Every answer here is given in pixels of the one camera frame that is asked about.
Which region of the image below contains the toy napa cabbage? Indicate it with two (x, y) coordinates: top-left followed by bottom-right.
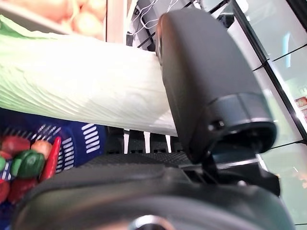
(0, 14), (179, 137)

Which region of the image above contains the white cable bundle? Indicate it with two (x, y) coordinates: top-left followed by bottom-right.
(129, 0), (173, 36)

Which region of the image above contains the small toy peach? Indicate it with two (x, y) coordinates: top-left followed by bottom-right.
(30, 140), (53, 156)

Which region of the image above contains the red toy strawberry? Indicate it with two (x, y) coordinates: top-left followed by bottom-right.
(7, 177), (40, 204)

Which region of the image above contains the green toy bell pepper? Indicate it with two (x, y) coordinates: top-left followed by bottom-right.
(11, 149), (46, 179)

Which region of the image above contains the small red toy fruit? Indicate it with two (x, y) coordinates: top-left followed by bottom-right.
(0, 179), (11, 204)

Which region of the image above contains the light wooden crate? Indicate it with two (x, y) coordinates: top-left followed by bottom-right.
(0, 0), (107, 41)

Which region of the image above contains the blue plastic shopping basket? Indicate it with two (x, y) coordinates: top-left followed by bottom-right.
(0, 107), (108, 230)

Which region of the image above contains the dark glass front cabinet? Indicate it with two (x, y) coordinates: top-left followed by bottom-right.
(203, 0), (307, 226)

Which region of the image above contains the wooden display shelf frame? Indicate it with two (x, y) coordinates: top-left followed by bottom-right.
(105, 0), (127, 45)

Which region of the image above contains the red toy tomato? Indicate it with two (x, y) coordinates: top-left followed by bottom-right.
(1, 136), (32, 156)

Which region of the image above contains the brown toy potato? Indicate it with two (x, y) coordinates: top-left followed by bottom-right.
(71, 9), (104, 36)

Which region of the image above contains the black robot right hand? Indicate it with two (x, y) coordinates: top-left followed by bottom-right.
(9, 9), (295, 230)

